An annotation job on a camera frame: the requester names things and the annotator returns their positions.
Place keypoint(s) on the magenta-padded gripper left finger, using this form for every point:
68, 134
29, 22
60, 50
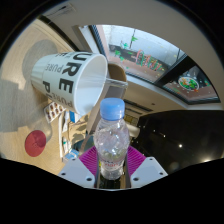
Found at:
77, 171

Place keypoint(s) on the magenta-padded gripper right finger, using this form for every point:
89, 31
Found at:
146, 171

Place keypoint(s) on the clear blue-capped water bottle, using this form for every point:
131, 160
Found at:
111, 143

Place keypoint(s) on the small blue white carton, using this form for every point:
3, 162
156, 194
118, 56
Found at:
71, 155

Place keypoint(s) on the flat round red coaster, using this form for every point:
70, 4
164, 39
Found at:
35, 143

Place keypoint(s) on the pill blister pack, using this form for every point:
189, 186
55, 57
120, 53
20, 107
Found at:
54, 111

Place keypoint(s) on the white black-lettered paper cup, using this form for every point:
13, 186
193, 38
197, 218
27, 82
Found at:
66, 80

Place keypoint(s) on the window with festive decals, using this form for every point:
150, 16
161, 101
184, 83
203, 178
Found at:
150, 53

